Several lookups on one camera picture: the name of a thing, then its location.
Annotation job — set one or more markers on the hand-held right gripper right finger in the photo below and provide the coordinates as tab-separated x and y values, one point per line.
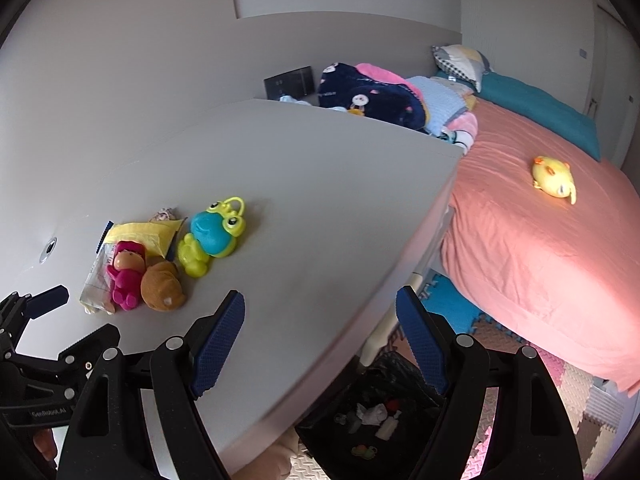
425	345

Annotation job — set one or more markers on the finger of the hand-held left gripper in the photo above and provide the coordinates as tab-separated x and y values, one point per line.
49	296
97	342

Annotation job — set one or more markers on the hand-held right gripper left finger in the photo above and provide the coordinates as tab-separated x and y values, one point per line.
215	350

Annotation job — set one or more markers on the green plastic toy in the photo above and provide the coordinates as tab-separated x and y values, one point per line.
364	451

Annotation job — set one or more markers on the bin with black bag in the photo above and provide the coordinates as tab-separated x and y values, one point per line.
330	440

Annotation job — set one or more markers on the person's left hand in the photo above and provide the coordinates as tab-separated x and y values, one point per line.
44	445

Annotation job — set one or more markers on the round metal desk grommet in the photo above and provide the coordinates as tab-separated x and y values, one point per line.
49	250

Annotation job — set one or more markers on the white printed packet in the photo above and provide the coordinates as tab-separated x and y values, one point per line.
95	285

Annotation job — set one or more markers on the pink doll toy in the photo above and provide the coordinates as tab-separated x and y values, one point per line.
125	280

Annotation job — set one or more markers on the brown bear toy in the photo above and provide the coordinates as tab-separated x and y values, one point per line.
160	285

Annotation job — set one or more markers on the yellow packet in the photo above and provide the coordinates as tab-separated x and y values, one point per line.
145	235

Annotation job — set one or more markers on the blue green frog toy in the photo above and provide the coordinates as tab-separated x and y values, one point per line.
212	235

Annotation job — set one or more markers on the person's leg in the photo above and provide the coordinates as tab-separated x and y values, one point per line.
265	460

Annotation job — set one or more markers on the bed with pink sheet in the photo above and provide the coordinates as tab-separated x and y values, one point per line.
525	270

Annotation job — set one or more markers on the small crumpled wrapper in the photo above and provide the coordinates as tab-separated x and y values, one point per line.
162	215

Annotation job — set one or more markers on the coloured foam floor mats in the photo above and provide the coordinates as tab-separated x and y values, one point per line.
595	410

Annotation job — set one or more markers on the yellow duck plush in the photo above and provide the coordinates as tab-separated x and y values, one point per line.
550	177

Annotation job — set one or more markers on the pink white folded cloth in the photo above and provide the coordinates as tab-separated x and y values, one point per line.
462	130

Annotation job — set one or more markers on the light blue blanket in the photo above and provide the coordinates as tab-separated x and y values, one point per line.
440	97

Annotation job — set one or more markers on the navy printed blanket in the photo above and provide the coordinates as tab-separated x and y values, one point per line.
370	97

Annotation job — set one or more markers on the pale blue small object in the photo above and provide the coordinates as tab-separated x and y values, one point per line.
295	100

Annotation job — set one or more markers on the teal pillow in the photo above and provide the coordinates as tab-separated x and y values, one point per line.
540	105

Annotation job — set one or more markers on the pink blanket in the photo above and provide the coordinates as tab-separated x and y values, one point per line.
380	72

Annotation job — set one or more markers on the patterned pillow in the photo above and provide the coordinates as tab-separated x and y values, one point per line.
462	65

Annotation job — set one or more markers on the black wall panel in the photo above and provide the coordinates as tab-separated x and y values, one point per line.
289	82

